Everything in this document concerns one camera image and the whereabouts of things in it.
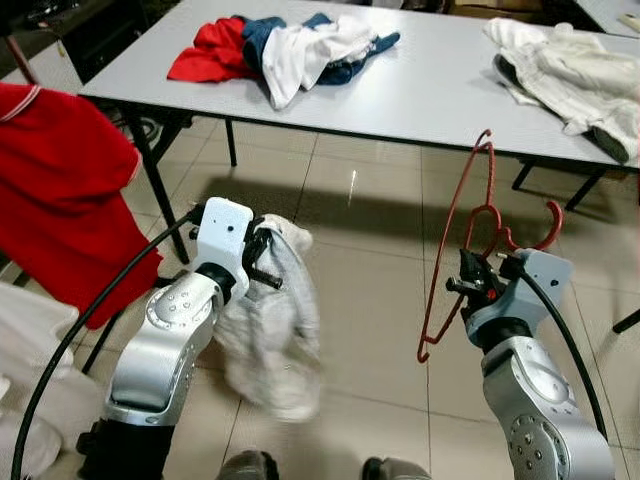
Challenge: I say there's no red shirt with white trim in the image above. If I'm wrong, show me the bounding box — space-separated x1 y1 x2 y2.
0 83 164 329

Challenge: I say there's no blue denim garment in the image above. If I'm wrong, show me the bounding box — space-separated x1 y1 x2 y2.
240 12 401 87

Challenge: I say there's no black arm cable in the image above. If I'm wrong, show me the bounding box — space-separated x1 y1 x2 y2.
8 205 206 480
497 255 609 441

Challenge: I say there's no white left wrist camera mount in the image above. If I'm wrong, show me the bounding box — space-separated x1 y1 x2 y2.
192 197 256 286

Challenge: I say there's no black rack frame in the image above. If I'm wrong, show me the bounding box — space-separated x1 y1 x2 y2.
80 305 131 376

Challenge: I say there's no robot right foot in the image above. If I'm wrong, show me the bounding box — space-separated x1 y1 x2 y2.
362 457 431 480

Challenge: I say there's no light grey shirt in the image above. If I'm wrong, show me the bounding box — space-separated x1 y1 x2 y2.
213 213 323 423

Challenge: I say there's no red garment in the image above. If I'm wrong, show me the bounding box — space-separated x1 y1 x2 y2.
167 17 263 84

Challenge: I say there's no red wire hanger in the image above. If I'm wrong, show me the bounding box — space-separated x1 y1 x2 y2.
417 128 564 364

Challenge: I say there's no grey rectangular table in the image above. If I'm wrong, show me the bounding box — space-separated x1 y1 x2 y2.
575 0 640 36
78 0 640 266

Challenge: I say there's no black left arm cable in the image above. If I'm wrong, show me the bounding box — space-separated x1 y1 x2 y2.
8 205 206 480

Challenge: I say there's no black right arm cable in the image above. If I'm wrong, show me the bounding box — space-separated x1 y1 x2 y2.
497 255 609 441

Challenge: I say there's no cream jacket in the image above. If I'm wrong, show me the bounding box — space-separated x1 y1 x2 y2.
483 17 640 166

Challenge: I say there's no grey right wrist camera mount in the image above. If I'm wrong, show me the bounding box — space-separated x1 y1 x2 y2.
497 248 574 336

